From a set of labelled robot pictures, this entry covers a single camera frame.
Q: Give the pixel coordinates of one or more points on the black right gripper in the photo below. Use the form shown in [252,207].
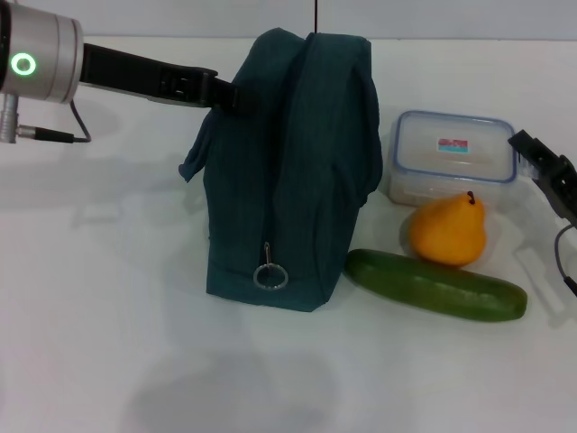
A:
[565,189]

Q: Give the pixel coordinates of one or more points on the teal insulated lunch bag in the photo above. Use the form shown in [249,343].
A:
[297,180]

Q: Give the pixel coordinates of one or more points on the green cucumber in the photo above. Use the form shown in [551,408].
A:
[428,288]

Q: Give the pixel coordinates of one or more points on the clear container with blue-rimmed lid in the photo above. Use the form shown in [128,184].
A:
[451,131]

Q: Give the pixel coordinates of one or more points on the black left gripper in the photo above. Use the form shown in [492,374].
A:
[135,76]

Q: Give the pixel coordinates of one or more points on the orange yellow pear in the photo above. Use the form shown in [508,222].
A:
[446,234]

